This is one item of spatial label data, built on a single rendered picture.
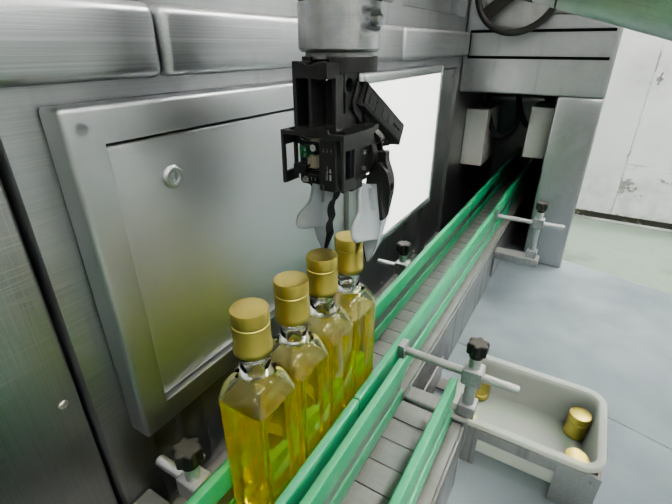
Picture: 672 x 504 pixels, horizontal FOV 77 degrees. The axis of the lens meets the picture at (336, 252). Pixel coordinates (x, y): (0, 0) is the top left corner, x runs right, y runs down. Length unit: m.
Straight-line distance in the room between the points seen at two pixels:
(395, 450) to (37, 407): 0.41
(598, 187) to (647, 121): 0.59
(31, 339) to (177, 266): 0.14
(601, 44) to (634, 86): 2.77
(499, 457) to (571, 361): 0.37
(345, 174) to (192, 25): 0.20
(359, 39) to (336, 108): 0.06
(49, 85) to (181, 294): 0.22
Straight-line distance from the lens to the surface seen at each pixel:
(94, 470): 0.57
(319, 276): 0.44
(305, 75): 0.39
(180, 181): 0.45
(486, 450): 0.77
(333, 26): 0.40
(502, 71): 1.34
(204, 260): 0.49
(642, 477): 0.89
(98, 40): 0.41
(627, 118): 4.11
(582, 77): 1.32
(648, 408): 1.03
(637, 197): 4.24
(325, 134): 0.39
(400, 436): 0.64
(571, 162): 1.35
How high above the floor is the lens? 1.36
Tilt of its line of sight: 26 degrees down
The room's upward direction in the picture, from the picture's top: straight up
